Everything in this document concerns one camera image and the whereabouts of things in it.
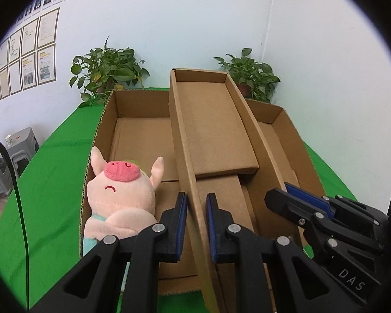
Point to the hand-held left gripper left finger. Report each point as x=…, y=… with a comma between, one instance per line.
x=181, y=221

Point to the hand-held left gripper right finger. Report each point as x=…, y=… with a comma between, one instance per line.
x=211, y=225

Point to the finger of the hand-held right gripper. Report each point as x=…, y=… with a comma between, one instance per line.
x=306, y=199
x=286, y=205

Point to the large cardboard box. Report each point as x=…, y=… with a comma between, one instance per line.
x=140, y=137

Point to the pink pig plush toy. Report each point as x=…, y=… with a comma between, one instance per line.
x=117, y=195

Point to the green tablecloth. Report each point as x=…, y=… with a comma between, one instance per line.
x=52, y=176

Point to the small potted green plant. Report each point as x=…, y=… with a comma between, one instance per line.
x=251, y=71

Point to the large potted green plant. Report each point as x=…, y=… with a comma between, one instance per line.
x=107, y=65

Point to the white paper cup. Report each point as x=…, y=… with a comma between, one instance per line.
x=8, y=140

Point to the group of framed wall documents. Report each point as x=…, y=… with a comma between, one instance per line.
x=31, y=39

